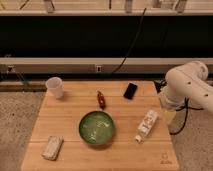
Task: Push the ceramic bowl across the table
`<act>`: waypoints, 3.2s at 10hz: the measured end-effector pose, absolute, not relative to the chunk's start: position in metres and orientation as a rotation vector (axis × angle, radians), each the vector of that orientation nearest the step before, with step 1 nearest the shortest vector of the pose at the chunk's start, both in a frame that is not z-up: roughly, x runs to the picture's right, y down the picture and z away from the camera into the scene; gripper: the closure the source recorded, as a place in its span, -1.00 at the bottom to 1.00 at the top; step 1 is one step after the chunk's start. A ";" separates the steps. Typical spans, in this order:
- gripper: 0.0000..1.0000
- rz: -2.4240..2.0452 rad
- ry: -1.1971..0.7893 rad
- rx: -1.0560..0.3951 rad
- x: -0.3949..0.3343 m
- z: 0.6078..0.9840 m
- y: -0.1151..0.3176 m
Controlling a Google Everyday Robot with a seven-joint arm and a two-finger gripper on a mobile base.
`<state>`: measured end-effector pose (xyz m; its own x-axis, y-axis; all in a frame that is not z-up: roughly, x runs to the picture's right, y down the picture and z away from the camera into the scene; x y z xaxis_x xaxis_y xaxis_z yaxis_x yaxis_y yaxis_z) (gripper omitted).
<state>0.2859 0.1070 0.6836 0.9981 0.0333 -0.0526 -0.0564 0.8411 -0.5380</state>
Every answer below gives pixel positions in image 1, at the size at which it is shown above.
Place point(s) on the small red bottle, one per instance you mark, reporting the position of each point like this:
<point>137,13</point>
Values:
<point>101,100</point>

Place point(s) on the green ceramic bowl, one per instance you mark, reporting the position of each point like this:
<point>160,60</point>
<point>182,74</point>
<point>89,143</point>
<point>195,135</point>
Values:
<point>96,128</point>

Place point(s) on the white plastic cup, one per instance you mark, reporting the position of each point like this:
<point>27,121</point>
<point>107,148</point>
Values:
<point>55,86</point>

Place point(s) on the black smartphone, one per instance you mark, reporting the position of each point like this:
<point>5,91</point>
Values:
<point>130,91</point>

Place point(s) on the wooden table board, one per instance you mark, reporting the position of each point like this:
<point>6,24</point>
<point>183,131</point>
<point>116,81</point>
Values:
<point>61,118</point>

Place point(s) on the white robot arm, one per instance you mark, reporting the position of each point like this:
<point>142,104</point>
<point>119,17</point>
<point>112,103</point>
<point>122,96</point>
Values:
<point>186,81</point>

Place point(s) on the white wrapped packet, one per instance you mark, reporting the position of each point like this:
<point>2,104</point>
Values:
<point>52,148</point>

